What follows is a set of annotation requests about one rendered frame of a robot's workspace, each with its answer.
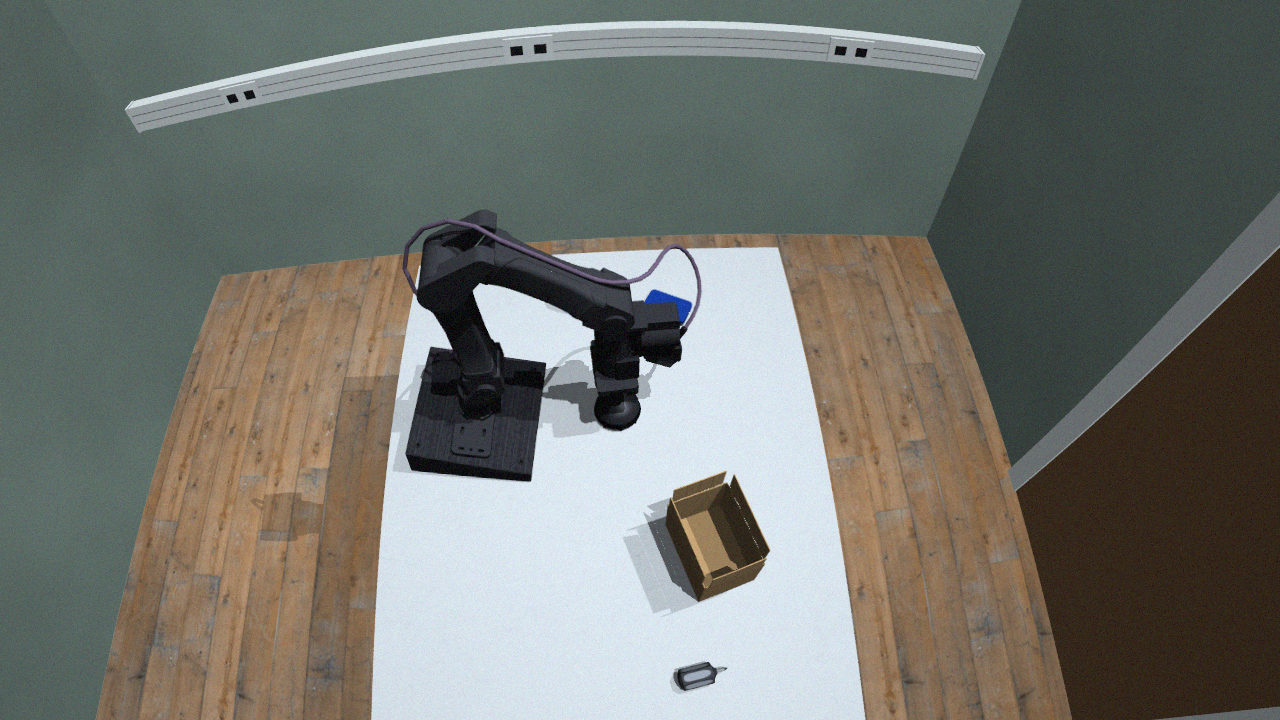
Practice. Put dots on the blue and grey ink pad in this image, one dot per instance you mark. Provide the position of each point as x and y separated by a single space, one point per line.
684 306

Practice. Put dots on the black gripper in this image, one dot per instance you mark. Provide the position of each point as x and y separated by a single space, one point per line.
606 375

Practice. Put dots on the brown cardboard box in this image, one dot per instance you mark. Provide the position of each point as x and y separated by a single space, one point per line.
720 537

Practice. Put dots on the black screwdriver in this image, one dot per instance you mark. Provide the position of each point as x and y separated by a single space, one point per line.
697 676

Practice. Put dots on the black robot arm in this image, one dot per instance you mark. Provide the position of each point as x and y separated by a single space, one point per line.
653 330

